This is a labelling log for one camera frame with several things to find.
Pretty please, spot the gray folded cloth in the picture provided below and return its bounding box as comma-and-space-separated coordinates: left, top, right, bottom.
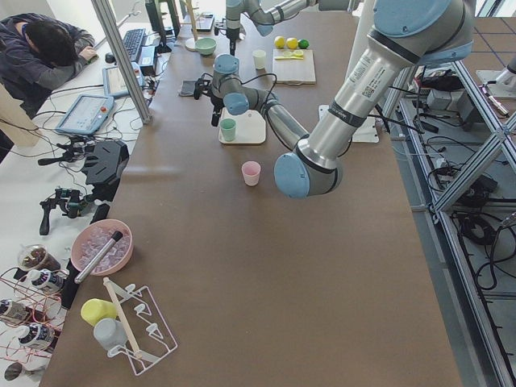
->
178, 79, 205, 99

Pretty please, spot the iced coffee cup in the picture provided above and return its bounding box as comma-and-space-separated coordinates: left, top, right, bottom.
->
18, 244, 60, 272

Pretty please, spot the pink plastic cup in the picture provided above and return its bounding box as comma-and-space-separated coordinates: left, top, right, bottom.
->
241, 160, 261, 186

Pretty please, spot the wooden cutting board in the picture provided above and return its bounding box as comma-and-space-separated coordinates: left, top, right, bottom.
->
272, 49, 316, 85

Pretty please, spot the green plastic cup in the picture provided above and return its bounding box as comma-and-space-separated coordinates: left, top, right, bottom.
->
219, 118, 236, 142

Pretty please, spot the green bowl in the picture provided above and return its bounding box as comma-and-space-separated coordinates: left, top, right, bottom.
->
194, 37, 217, 56

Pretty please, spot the gray cup on rack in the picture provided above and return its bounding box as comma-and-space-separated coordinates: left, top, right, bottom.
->
94, 318, 127, 351

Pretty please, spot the blue teach pendant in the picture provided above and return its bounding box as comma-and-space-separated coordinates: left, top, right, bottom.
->
55, 94, 114, 135

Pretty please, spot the yellow plastic knife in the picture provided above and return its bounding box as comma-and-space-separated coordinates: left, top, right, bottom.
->
274, 56, 304, 60

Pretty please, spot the cream plastic cup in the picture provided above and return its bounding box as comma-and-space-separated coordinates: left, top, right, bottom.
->
252, 49, 267, 70

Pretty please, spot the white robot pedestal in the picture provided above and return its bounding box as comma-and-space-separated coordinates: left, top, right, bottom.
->
318, 0, 388, 144

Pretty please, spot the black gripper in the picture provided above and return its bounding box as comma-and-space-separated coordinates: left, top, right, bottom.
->
193, 78, 224, 127
214, 19, 244, 56

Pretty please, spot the wooden mug tree stand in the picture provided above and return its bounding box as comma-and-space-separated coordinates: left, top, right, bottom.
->
181, 0, 199, 52

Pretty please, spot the whole yellow lemon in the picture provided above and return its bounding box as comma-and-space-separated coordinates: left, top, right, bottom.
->
274, 35, 285, 49

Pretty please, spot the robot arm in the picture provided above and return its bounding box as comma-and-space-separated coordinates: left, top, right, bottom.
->
193, 0, 475, 198
224, 0, 318, 56

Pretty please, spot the green lime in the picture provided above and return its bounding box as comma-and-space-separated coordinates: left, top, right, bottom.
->
298, 39, 310, 49

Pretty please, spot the aluminium frame post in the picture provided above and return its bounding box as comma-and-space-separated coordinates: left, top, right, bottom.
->
91, 0, 152, 124

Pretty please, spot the pink bowl with ice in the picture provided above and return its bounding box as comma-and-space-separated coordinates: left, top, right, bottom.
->
70, 219, 134, 277

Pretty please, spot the person resting at desk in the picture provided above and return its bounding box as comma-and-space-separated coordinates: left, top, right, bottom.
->
1, 13, 97, 119

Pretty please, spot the cream serving tray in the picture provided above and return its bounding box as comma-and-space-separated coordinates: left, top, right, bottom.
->
218, 108, 266, 145

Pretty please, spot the metal muddler tool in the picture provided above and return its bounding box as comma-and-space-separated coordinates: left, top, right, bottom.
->
74, 231, 123, 284

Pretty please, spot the wooden stick on rack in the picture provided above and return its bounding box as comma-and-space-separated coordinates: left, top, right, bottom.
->
103, 277, 143, 359

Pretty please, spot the black keyboard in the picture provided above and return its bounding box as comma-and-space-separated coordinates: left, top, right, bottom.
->
123, 28, 146, 62

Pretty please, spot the yellow cup on rack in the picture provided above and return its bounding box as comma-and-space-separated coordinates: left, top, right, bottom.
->
81, 298, 118, 327

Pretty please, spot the white wire cup rack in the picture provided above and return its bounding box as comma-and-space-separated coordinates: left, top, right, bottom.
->
107, 280, 178, 377

